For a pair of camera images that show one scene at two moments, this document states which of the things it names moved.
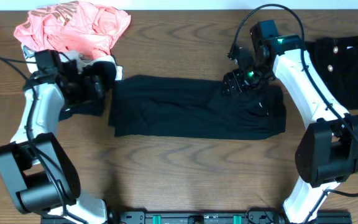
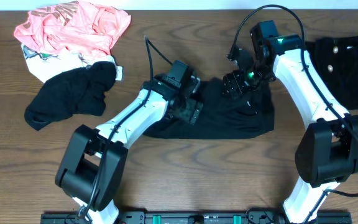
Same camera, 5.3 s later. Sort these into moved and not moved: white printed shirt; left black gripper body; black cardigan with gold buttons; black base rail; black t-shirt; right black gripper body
Moved: black t-shirt; left black gripper body
Not moved: right black gripper body; white printed shirt; black cardigan with gold buttons; black base rail
